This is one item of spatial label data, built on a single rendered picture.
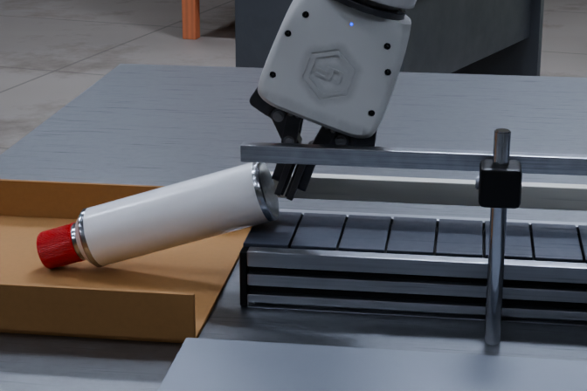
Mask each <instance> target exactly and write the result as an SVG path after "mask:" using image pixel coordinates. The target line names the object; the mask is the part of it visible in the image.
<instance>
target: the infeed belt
mask: <svg viewBox="0 0 587 391"><path fill-rule="evenodd" d="M301 218H302V219H301ZM346 219H347V215H340V214H321V213H304V215H303V217H302V213H301V212H282V211H280V213H279V218H278V219H277V220H275V221H271V222H267V223H262V224H258V225H254V226H252V228H251V230H250V231H249V233H248V235H247V237H246V239H245V241H244V243H243V247H248V248H249V247H268V248H286V249H303V250H338V251H356V252H375V253H392V254H410V255H427V256H446V257H480V258H488V245H489V225H490V221H485V229H484V230H483V222H482V221H474V220H455V219H439V226H438V227H437V219H436V218H416V217H397V216H394V218H393V223H392V225H390V224H391V216H359V215H349V217H348V220H347V222H346ZM345 222H346V223H345ZM578 233H579V234H577V228H576V225H570V224H551V223H531V231H529V223H513V222H507V227H506V244H505V259H516V260H534V261H552V262H570V263H587V225H578Z"/></svg>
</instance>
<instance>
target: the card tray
mask: <svg viewBox="0 0 587 391"><path fill-rule="evenodd" d="M161 187H165V186H149V185H129V184H109V183H89V182H49V181H28V180H8V179H0V333H22V334H37V335H52V336H66V337H81V338H96V339H111V340H139V341H154V342H169V343H184V341H185V339H186V338H198V337H199V335H200V333H201V332H202V330H203V328H204V325H205V323H206V321H207V319H208V318H209V316H210V315H211V312H212V310H213V308H214V306H215V304H216V303H217V301H218V298H219V296H220V294H221V292H222V290H223V289H224V287H225V285H226V283H227V281H228V279H229V277H230V275H231V273H232V271H233V269H234V267H235V265H236V264H237V262H238V260H239V252H240V251H241V249H242V247H243V243H244V241H245V239H246V237H247V235H248V233H249V231H250V230H251V228H252V227H248V228H244V229H241V230H235V231H232V232H228V233H225V234H222V235H218V236H215V237H209V238H205V239H203V240H199V241H196V242H192V243H189V244H183V245H180V246H177V247H173V248H169V249H167V250H160V251H157V252H154V253H150V254H147V255H144V256H140V257H134V258H131V259H128V260H124V261H120V262H118V263H114V264H109V265H105V266H103V267H96V266H95V265H93V264H91V263H90V262H88V261H87V260H85V261H82V262H77V263H73V264H68V265H64V266H60V267H57V268H54V269H48V268H46V267H45V266H44V265H43V264H42V262H41V260H40V258H39V255H38V250H37V237H38V234H39V233H40V232H42V231H45V230H50V229H54V228H58V227H60V226H64V225H67V224H70V223H76V222H77V219H78V217H79V213H80V212H81V210H83V209H84V208H90V207H93V206H96V205H100V204H102V203H106V202H111V201H114V200H118V199H121V198H124V197H128V196H133V195H137V194H140V193H143V192H146V191H150V190H152V189H159V188H161Z"/></svg>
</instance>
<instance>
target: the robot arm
mask: <svg viewBox="0 0 587 391"><path fill-rule="evenodd" d="M416 2H417V0H293V1H292V3H291V5H290V7H289V9H288V11H287V13H286V15H285V17H284V20H283V22H282V24H281V26H280V29H279V31H278V34H277V36H276V38H275V40H274V42H273V46H272V48H271V50H270V52H269V55H268V57H267V60H266V63H265V65H264V68H263V71H262V73H261V75H260V79H259V84H258V87H257V89H256V90H255V92H254V93H253V94H252V96H251V98H250V104H251V105H252V106H253V107H255V108H256V109H258V110H259V111H260V112H262V113H263V114H264V115H266V116H268V117H270V118H271V119H272V120H273V124H274V125H275V127H276V129H277V131H278V133H279V135H280V138H281V143H298V144H301V142H302V138H301V136H300V133H301V129H302V124H303V120H309V121H311V122H313V123H315V124H318V125H320V126H321V129H320V131H319V132H318V134H317V135H316V136H315V138H314V140H313V141H310V142H309V143H308V144H321V145H344V146H367V147H374V146H375V144H376V133H377V129H378V127H379V125H380V123H381V121H382V119H383V116H384V113H385V111H386V108H387V106H388V104H389V101H390V97H391V95H392V92H393V89H394V86H395V84H396V81H397V76H398V74H399V72H400V69H401V66H402V63H403V60H404V54H405V52H406V48H407V44H408V40H409V36H410V31H411V19H410V18H409V17H408V16H406V15H405V13H406V11H405V9H412V8H414V7H415V4H416ZM295 165H296V164H284V163H277V164H276V167H275V169H274V171H273V175H272V179H274V180H275V181H278V185H277V188H276V189H275V192H274V194H275V195H277V196H280V195H282V196H283V195H284V193H285V190H286V188H287V185H288V183H289V181H290V178H291V176H292V173H293V176H292V179H291V181H290V183H289V186H288V188H287V192H286V194H285V197H286V198H287V199H288V200H291V201H292V200H293V198H294V196H295V193H296V191H297V189H299V190H302V191H306V189H307V185H308V184H309V181H310V178H311V176H312V173H313V172H314V167H315V165H306V164H297V165H296V168H295V169H294V167H295Z"/></svg>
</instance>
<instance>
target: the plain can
mask: <svg viewBox="0 0 587 391"><path fill-rule="evenodd" d="M275 189H276V188H275V185H274V182H273V179H272V175H271V173H270V171H269V169H268V167H267V165H266V164H265V163H262V162H249V163H246V164H243V165H240V166H237V167H233V168H228V169H225V170H221V171H218V172H215V173H211V174H208V175H203V176H199V177H197V178H193V179H189V180H187V181H183V182H178V183H174V184H171V185H168V186H165V187H161V188H159V189H152V190H150V191H146V192H143V193H140V194H137V195H131V196H128V197H124V198H121V199H118V200H114V201H111V202H106V203H102V204H100V205H96V206H93V207H90V208H84V209H83V210H81V212H80V213H79V217H78V219H77V222H76V223H70V224H67V225H64V226H60V227H58V228H54V229H50V230H45V231H42V232H40V233H39V234H38V237H37V250H38V255H39V258H40V260H41V262H42V264H43V265H44V266H45V267H46V268H48V269H54V268H57V267H60V266H64V265H68V264H73V263H77V262H82V261H85V260H87V261H88V262H90V263H91V264H93V265H95V266H96V267H103V266H105V265H109V264H114V263H118V262H120V261H124V260H128V259H131V258H134V257H140V256H144V255H147V254H150V253H154V252H157V251H160V250H167V249H169V248H173V247H177V246H180V245H183V244H189V243H192V242H196V241H199V240H203V239H205V238H209V237H215V236H218V235H222V234H225V233H228V232H232V231H235V230H241V229H244V228H248V227H252V226H254V225H258V224H262V223H267V222H271V221H275V220H277V219H278V218H279V213H280V209H279V200H278V196H277V195H275V194H274V192H275Z"/></svg>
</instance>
